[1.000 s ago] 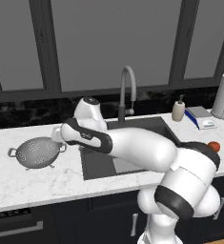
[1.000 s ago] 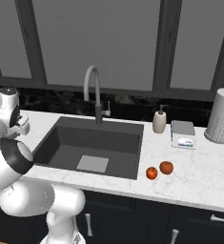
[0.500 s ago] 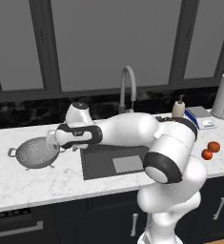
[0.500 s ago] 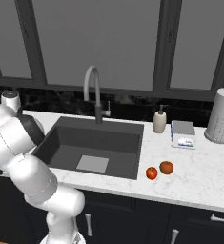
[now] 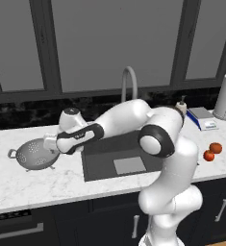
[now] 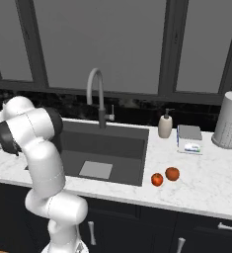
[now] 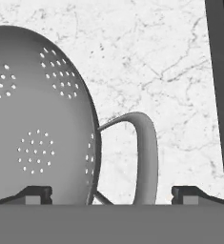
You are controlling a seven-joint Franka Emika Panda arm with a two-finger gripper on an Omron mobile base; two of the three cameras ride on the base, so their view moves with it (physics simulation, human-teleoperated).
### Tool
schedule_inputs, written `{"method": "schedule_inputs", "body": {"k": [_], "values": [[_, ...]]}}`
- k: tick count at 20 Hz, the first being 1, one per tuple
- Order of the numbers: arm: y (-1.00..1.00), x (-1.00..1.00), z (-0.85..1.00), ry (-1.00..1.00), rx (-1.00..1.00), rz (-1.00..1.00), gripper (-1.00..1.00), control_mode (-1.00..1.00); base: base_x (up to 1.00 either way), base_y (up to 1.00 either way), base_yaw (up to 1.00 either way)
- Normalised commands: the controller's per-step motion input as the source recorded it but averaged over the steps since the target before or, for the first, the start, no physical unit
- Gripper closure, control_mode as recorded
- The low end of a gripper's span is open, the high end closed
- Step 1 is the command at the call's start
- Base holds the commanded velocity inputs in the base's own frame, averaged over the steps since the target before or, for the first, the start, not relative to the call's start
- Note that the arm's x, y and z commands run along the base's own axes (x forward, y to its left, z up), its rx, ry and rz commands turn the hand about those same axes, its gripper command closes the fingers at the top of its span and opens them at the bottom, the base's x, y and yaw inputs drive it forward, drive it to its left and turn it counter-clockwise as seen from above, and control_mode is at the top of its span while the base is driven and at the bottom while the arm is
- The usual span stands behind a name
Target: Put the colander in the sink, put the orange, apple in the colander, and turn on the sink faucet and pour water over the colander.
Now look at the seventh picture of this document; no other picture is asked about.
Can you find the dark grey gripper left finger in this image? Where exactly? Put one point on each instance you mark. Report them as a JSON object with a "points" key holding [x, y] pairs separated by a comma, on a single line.
{"points": [[37, 192]]}

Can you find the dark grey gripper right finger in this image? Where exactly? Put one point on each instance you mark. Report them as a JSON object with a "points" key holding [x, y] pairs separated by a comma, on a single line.
{"points": [[186, 192]]}

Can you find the grey metal colander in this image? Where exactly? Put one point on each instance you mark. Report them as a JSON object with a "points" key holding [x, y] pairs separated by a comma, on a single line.
{"points": [[37, 120]]}

